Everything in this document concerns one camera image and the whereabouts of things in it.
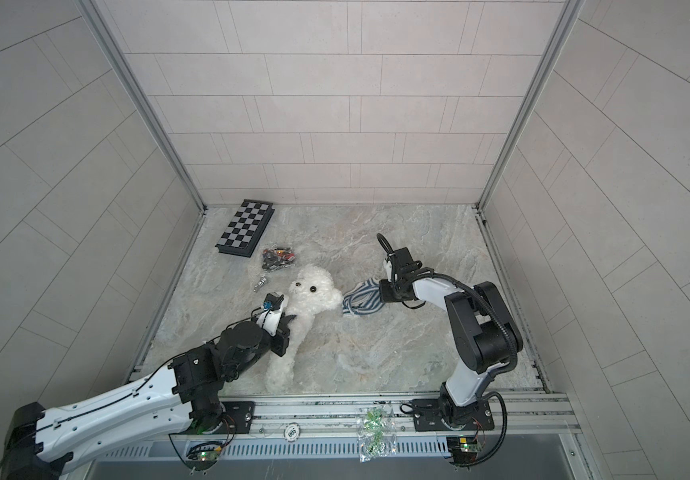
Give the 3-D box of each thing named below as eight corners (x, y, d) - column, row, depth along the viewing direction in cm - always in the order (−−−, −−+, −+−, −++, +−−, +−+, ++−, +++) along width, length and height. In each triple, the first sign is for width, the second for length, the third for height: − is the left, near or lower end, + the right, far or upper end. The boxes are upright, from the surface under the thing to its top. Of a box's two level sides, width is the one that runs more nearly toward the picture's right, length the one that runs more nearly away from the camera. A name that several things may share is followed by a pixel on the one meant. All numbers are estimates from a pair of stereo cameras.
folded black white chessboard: (218, 252, 104) (214, 246, 102) (247, 204, 120) (245, 197, 117) (250, 257, 103) (247, 251, 100) (276, 208, 118) (274, 202, 115)
